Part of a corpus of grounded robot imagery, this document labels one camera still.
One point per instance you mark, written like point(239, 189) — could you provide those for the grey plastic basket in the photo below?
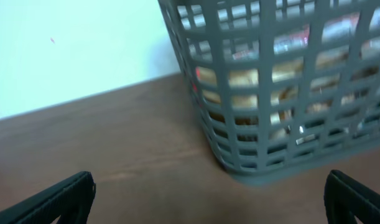
point(280, 86)

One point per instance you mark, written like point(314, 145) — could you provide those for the beige PanTree snack bag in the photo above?
point(286, 71)

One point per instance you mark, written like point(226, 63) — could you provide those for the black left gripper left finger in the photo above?
point(68, 201)

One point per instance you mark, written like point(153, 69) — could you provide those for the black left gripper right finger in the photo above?
point(346, 200)

